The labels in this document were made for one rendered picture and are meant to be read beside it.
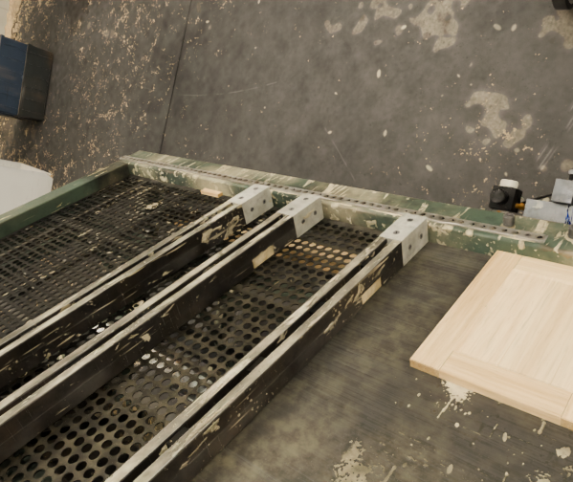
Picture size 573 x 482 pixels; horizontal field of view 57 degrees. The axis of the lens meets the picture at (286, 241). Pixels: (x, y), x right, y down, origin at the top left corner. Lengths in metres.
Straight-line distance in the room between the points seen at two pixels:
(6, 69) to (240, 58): 2.30
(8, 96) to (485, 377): 4.45
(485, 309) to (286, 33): 2.21
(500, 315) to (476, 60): 1.49
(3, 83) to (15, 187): 0.85
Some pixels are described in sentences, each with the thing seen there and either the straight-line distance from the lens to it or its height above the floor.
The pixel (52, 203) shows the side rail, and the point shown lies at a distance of 2.09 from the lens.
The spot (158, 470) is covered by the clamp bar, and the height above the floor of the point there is 1.62.
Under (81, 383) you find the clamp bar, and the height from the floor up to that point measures 1.57.
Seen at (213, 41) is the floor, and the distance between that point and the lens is 3.44.
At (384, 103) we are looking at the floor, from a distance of 2.55.
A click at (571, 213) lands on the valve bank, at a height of 0.74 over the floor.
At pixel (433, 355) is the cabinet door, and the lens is 1.01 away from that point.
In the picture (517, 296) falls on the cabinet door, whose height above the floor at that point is 1.01.
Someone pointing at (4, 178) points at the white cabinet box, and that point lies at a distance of 4.60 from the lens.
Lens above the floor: 2.13
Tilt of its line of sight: 51 degrees down
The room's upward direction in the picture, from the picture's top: 85 degrees counter-clockwise
